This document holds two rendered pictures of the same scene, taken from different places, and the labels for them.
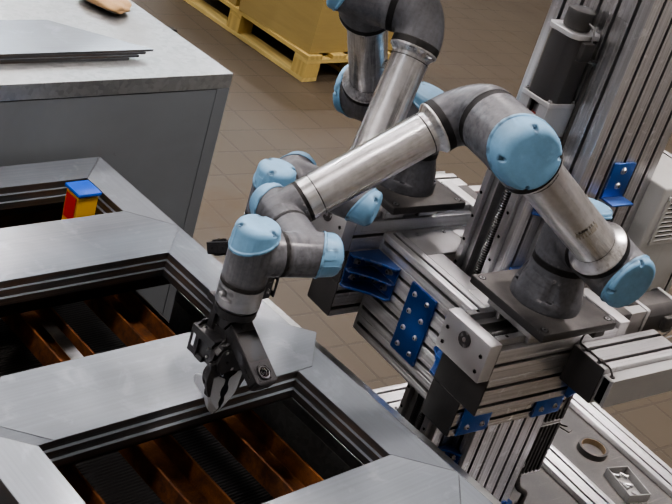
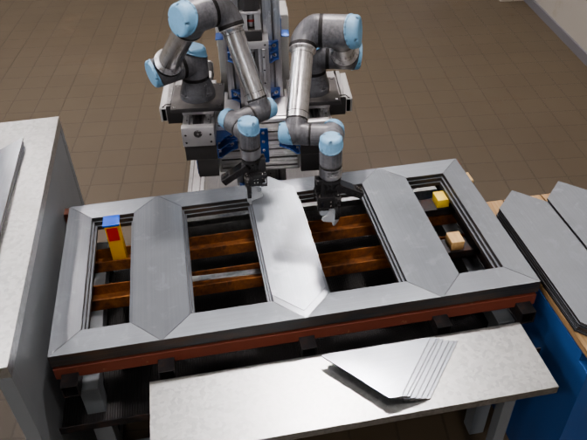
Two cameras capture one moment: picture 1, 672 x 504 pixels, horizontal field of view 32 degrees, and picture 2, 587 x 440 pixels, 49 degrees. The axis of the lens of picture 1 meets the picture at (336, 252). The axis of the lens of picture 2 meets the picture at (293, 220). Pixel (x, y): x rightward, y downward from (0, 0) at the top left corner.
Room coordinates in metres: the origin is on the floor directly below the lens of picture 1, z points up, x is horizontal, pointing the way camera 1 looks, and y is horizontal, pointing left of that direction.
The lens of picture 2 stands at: (0.58, 1.53, 2.35)
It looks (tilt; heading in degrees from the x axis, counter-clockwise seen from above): 39 degrees down; 311
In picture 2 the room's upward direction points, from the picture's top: 2 degrees counter-clockwise
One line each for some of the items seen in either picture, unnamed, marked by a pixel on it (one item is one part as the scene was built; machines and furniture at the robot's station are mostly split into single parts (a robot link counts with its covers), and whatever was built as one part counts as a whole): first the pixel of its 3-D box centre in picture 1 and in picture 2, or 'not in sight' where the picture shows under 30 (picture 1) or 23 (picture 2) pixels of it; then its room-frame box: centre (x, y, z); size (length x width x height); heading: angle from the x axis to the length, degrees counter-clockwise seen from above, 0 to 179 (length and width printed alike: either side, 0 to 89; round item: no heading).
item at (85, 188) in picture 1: (82, 191); (111, 222); (2.28, 0.58, 0.88); 0.06 x 0.06 x 0.02; 50
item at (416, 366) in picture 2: not in sight; (399, 371); (1.13, 0.42, 0.77); 0.45 x 0.20 x 0.04; 50
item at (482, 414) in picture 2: not in sight; (486, 376); (1.01, -0.07, 0.34); 0.06 x 0.06 x 0.68; 50
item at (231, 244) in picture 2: (227, 416); (277, 236); (1.89, 0.11, 0.70); 1.66 x 0.08 x 0.05; 50
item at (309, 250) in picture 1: (303, 249); (328, 134); (1.69, 0.05, 1.22); 0.11 x 0.11 x 0.08; 33
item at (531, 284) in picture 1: (553, 277); (312, 79); (2.14, -0.44, 1.09); 0.15 x 0.15 x 0.10
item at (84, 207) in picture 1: (75, 229); (116, 243); (2.28, 0.58, 0.78); 0.05 x 0.05 x 0.19; 50
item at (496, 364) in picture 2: not in sight; (351, 387); (1.22, 0.53, 0.73); 1.20 x 0.26 x 0.03; 50
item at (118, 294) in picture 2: (143, 441); (286, 270); (1.73, 0.24, 0.70); 1.66 x 0.08 x 0.05; 50
